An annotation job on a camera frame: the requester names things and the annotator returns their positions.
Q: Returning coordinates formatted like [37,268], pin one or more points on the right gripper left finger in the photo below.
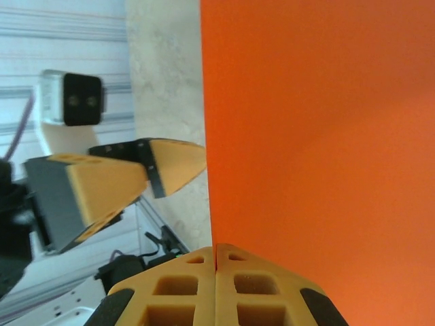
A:
[176,288]

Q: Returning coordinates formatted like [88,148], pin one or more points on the long aluminium base rail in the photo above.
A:
[61,275]

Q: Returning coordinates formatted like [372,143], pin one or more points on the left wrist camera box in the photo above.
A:
[81,98]

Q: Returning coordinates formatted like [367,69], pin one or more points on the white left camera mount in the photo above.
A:
[68,141]

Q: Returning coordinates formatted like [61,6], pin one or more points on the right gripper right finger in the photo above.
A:
[258,288]

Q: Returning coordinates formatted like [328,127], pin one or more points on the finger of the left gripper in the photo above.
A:
[176,166]
[102,190]

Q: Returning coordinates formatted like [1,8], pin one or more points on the corrugated translucent side panel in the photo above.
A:
[68,51]

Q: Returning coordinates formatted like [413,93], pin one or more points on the small controller board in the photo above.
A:
[170,241]

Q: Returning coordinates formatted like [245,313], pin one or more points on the orange paper sheet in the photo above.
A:
[323,136]

